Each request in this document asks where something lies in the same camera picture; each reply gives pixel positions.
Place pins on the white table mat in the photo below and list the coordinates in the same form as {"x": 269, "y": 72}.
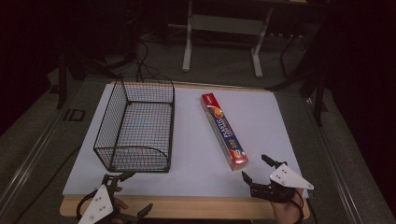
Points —
{"x": 193, "y": 149}

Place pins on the black metal stand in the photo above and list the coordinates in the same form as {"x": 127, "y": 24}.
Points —
{"x": 62, "y": 81}
{"x": 319, "y": 93}

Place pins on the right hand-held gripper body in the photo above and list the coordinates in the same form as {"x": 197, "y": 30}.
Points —
{"x": 288, "y": 179}

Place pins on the person's left hand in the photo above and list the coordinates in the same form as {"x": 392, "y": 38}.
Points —
{"x": 120, "y": 203}

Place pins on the red plastic wrap box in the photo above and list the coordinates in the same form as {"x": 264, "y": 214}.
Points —
{"x": 224, "y": 130}

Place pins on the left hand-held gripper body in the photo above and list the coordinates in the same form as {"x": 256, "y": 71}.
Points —
{"x": 99, "y": 203}

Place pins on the person's right hand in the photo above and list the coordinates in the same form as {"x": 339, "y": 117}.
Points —
{"x": 288, "y": 213}

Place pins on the white metal stand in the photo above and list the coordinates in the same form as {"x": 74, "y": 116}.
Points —
{"x": 187, "y": 46}

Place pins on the aluminium floor rail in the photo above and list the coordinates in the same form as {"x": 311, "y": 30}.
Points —
{"x": 31, "y": 158}
{"x": 336, "y": 161}

